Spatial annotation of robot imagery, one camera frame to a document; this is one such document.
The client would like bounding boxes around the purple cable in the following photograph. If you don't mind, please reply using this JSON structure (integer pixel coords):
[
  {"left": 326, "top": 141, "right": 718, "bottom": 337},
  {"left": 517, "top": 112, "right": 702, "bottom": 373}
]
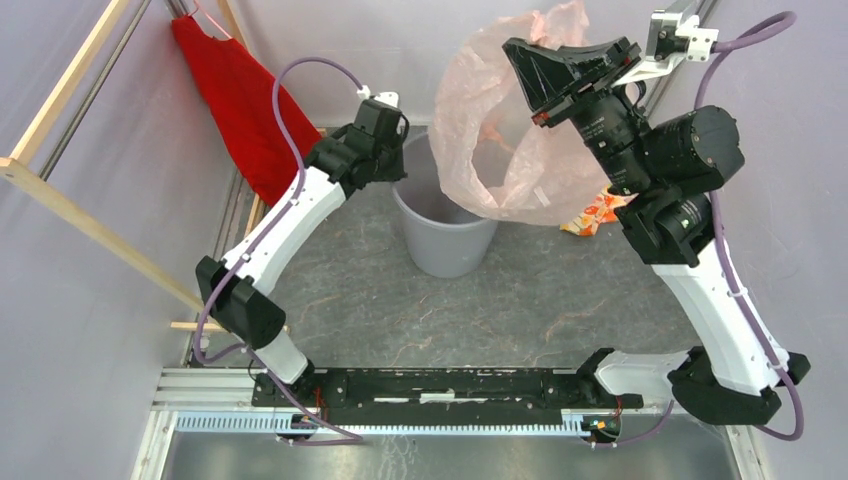
[
  {"left": 589, "top": 10, "right": 806, "bottom": 448},
  {"left": 192, "top": 56, "right": 372, "bottom": 446}
]

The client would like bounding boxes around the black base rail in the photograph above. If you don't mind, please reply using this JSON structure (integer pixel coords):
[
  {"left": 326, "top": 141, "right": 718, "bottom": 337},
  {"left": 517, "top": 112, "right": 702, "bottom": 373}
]
[{"left": 152, "top": 367, "right": 664, "bottom": 439}]

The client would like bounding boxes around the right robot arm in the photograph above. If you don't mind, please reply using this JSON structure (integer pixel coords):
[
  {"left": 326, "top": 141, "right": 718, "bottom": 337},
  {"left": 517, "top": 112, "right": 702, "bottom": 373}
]
[{"left": 503, "top": 38, "right": 810, "bottom": 427}]

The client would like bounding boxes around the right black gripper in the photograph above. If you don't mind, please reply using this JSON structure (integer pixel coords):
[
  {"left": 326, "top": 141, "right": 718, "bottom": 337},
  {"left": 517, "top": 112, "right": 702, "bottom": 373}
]
[{"left": 506, "top": 34, "right": 660, "bottom": 196}]

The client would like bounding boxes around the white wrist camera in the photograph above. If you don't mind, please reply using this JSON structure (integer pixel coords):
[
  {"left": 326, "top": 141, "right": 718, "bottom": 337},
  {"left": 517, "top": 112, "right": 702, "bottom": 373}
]
[
  {"left": 613, "top": 7, "right": 719, "bottom": 86},
  {"left": 357, "top": 85, "right": 400, "bottom": 108}
]

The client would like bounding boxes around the metal corner post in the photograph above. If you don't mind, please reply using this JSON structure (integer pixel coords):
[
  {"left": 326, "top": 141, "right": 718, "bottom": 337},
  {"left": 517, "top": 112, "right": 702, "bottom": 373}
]
[{"left": 634, "top": 0, "right": 720, "bottom": 130}]

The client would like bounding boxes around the pink translucent trash bag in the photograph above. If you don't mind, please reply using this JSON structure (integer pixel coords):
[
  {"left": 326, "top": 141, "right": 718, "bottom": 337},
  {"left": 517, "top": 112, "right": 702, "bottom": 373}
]
[{"left": 428, "top": 1, "right": 609, "bottom": 227}]

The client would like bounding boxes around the wooden frame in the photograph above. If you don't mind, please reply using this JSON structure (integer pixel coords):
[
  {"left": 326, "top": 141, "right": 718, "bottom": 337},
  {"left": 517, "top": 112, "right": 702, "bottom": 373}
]
[{"left": 0, "top": 0, "right": 329, "bottom": 335}]

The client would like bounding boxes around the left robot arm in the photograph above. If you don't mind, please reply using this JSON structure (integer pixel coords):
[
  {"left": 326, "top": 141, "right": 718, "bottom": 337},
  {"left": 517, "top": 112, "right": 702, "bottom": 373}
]
[{"left": 195, "top": 92, "right": 409, "bottom": 408}]

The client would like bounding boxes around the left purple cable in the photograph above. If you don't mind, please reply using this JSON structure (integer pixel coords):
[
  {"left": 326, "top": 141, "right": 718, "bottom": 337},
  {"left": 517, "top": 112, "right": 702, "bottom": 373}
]
[{"left": 192, "top": 56, "right": 372, "bottom": 446}]

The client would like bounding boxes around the orange floral cloth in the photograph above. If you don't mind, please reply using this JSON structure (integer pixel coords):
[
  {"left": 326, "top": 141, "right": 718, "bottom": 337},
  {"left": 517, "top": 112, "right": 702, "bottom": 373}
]
[{"left": 559, "top": 186, "right": 633, "bottom": 237}]

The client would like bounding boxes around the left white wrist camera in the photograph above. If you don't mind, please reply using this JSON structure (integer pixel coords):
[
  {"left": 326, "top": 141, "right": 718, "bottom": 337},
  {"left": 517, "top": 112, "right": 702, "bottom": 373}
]
[{"left": 357, "top": 85, "right": 400, "bottom": 108}]

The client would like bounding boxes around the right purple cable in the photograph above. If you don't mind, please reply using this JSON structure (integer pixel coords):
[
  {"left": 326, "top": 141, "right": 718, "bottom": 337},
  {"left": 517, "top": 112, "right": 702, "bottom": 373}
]
[{"left": 589, "top": 10, "right": 806, "bottom": 448}]

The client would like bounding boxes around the grey plastic trash bin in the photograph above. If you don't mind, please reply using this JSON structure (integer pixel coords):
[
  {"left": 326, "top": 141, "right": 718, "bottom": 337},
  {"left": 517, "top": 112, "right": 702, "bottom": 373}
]
[{"left": 391, "top": 133, "right": 498, "bottom": 279}]

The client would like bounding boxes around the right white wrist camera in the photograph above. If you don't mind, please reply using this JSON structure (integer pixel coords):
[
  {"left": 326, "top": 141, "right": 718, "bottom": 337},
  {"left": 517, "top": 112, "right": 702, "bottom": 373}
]
[{"left": 613, "top": 7, "right": 719, "bottom": 86}]

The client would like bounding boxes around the red cloth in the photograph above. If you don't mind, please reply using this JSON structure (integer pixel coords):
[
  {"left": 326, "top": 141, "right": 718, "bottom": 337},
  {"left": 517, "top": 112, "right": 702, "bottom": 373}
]
[{"left": 171, "top": 16, "right": 297, "bottom": 206}]

